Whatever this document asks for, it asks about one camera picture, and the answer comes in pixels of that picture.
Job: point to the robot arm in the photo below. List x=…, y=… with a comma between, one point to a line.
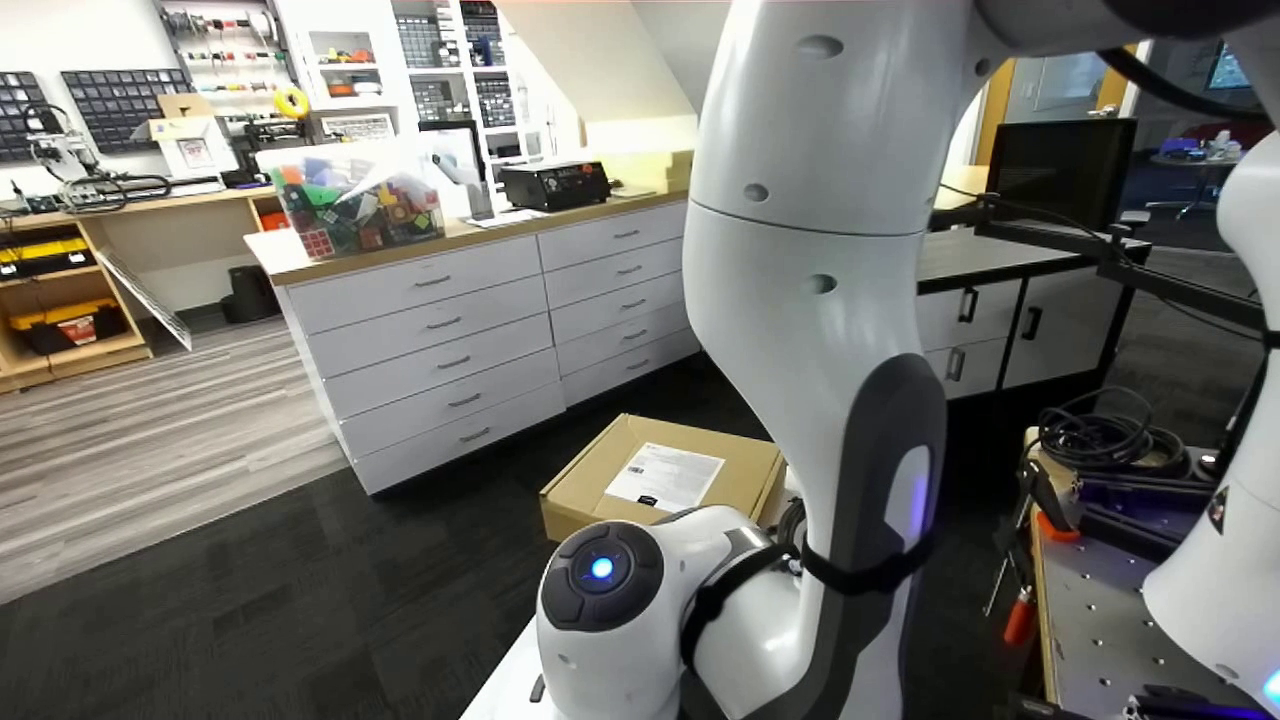
x=800, y=300

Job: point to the cardboard box with label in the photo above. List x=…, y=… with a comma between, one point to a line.
x=600, y=470

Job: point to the black bench instrument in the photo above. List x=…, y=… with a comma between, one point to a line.
x=555, y=185

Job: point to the white drawer cabinet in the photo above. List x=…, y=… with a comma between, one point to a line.
x=440, y=330

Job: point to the clear bin of puzzle toys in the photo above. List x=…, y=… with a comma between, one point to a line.
x=360, y=210

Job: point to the black waste bin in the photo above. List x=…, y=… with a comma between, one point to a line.
x=250, y=295

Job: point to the black topped white cabinet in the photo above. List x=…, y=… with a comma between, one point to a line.
x=1060, y=320

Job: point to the yellow tape roll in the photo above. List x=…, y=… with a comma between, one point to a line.
x=292, y=102

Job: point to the black monitor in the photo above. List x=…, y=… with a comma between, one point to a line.
x=1060, y=170

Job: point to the white box with picture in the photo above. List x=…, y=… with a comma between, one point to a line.
x=195, y=148

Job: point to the wooden workbench with shelves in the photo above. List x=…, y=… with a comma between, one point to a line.
x=150, y=230

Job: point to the yellow and black tool case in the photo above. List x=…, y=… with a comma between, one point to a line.
x=70, y=328
x=45, y=257

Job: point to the black parts bin panel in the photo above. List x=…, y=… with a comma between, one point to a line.
x=20, y=110
x=125, y=105

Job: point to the round table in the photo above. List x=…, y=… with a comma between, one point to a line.
x=1195, y=162

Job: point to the small white machine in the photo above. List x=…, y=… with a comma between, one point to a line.
x=65, y=150

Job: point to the white wall shelf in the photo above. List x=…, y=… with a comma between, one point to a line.
x=440, y=70

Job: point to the tool wall rack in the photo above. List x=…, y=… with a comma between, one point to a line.
x=230, y=55

